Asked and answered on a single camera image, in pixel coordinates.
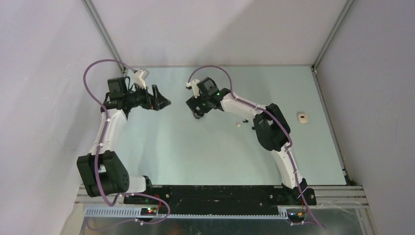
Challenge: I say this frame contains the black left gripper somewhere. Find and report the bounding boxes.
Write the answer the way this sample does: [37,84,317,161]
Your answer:
[124,82,171,111]

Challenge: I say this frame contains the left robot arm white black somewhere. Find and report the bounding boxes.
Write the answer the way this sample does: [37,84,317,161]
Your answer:
[76,77,171,197]

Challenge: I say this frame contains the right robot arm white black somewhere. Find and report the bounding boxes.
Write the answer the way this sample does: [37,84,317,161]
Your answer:
[185,77,308,205]

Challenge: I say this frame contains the beige earbud charging case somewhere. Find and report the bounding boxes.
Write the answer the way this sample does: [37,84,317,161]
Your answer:
[298,113,309,124]

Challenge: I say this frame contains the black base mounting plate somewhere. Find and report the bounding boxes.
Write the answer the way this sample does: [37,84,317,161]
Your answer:
[123,185,303,216]

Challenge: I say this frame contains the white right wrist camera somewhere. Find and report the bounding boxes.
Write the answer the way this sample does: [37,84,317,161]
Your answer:
[185,79,200,98]

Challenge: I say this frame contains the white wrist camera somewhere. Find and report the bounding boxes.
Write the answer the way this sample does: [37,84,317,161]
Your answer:
[133,69,149,90]
[185,79,200,98]

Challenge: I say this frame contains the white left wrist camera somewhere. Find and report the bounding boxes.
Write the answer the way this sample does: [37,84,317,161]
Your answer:
[133,69,149,90]

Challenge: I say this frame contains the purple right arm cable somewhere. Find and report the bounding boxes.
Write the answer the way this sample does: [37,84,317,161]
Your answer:
[187,65,326,230]

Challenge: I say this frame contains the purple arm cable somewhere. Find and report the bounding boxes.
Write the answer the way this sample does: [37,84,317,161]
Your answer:
[83,59,171,232]
[187,65,326,230]

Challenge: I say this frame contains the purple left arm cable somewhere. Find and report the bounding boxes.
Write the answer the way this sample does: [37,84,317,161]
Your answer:
[83,59,171,232]

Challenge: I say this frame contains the aluminium frame corner post left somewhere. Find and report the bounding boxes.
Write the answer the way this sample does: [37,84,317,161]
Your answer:
[81,0,122,61]

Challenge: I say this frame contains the aluminium frame corner post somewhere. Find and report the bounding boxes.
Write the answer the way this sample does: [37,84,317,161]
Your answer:
[312,0,355,70]
[81,0,122,61]

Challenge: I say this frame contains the aluminium frame corner post right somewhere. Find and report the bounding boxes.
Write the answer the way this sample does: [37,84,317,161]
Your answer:
[312,0,355,70]

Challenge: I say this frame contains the grey cable duct strip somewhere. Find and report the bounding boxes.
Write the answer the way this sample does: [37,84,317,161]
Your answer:
[84,207,289,220]

